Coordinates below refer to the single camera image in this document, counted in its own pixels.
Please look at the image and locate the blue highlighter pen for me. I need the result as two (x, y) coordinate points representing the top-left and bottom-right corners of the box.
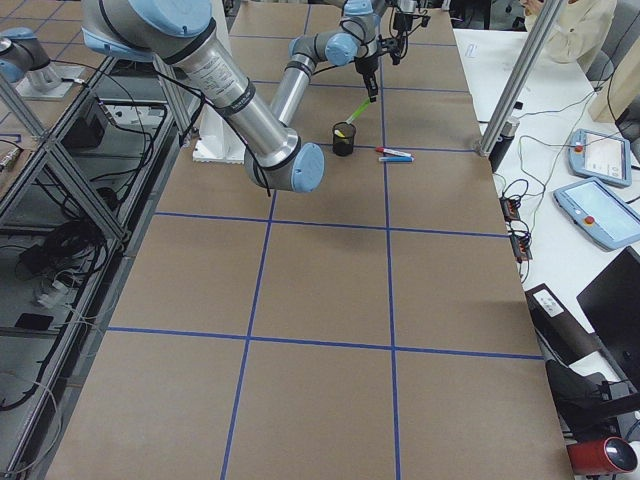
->
(378, 156), (414, 163)

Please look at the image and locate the blue teach pendant near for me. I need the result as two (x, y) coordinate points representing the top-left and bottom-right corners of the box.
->
(553, 177), (639, 251)

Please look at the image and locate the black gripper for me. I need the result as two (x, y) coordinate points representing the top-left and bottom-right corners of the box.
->
(355, 55), (379, 103)

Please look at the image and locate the blue teach pendant far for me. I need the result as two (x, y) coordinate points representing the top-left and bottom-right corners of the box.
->
(567, 129), (632, 188)

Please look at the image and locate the black laptop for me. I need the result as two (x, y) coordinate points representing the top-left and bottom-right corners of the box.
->
(577, 247), (639, 389)

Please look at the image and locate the red cylindrical bottle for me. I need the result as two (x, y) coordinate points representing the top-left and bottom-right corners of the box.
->
(567, 437), (639, 476)

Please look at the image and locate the black mesh pen cup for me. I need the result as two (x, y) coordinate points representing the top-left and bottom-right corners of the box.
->
(332, 122), (356, 157)

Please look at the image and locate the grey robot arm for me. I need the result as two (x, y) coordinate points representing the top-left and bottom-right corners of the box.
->
(270, 1), (387, 125)
(81, 1), (324, 193)

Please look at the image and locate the green highlighter pen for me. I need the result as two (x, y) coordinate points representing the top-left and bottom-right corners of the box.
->
(345, 98), (372, 125)

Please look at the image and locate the blue teach pendant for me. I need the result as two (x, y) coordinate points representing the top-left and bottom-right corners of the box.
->
(553, 177), (639, 251)
(567, 129), (632, 188)

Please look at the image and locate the aluminium frame post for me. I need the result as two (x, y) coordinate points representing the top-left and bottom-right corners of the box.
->
(476, 0), (565, 157)

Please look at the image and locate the red white marker pen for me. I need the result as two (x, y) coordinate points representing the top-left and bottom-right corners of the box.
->
(375, 147), (412, 157)

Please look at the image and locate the seated person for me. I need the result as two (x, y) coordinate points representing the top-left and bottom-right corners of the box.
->
(545, 0), (617, 72)

